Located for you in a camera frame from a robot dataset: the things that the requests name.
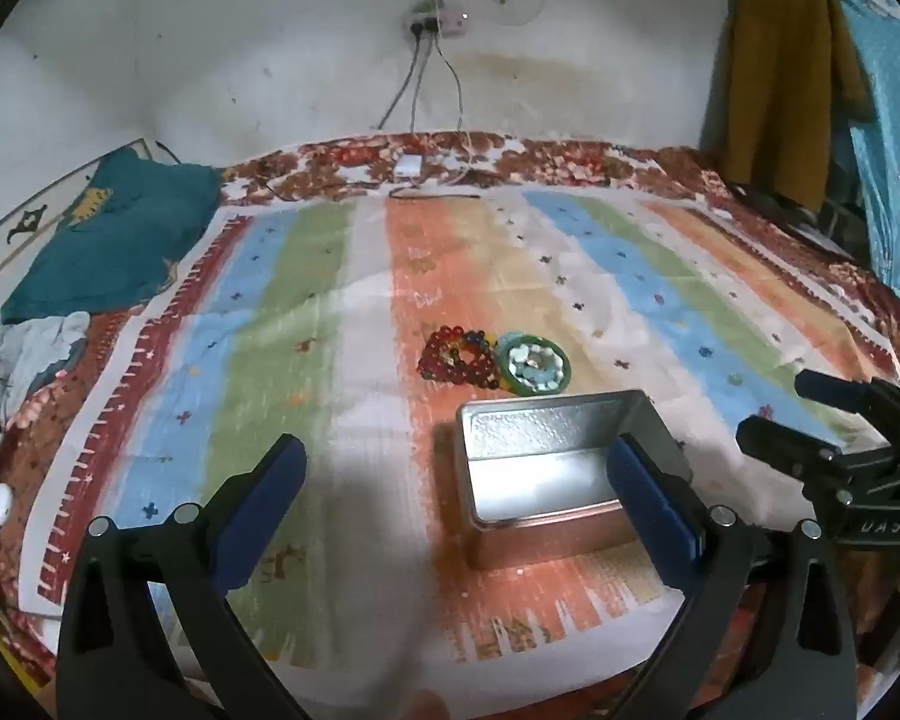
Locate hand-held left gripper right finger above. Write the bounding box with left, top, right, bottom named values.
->
left=606, top=432, right=861, bottom=720

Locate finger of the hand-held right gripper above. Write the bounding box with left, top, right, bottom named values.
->
left=793, top=369, right=900, bottom=422
left=735, top=415, right=900, bottom=497

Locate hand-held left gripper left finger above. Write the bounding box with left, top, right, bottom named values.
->
left=55, top=433, right=310, bottom=720

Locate silver metal tin box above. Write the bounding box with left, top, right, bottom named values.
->
left=455, top=388, right=696, bottom=572

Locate green bangle bracelet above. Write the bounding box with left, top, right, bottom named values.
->
left=494, top=333, right=573, bottom=398

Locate light blue bead bracelet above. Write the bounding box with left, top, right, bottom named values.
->
left=505, top=341, right=564, bottom=390

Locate yellow and dark bead bracelet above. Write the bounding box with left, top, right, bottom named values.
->
left=441, top=326, right=497, bottom=389

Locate red bead bracelet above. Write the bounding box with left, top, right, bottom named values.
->
left=417, top=325, right=488, bottom=385

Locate striped colourful blanket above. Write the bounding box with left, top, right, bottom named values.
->
left=19, top=190, right=900, bottom=685

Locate blue patterned hanging cloth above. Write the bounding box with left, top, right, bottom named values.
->
left=829, top=0, right=900, bottom=297

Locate pale blue garment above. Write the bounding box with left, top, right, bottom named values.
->
left=0, top=310, right=92, bottom=395

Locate mustard yellow hanging cloth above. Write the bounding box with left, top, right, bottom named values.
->
left=722, top=0, right=872, bottom=212

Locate teal cloth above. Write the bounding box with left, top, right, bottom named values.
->
left=0, top=148, right=224, bottom=325

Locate grey hanging cable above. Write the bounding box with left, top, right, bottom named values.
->
left=377, top=34, right=430, bottom=131

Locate white hanging cable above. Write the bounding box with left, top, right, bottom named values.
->
left=433, top=36, right=469, bottom=182

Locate wall power strip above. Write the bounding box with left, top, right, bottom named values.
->
left=402, top=6, right=471, bottom=40

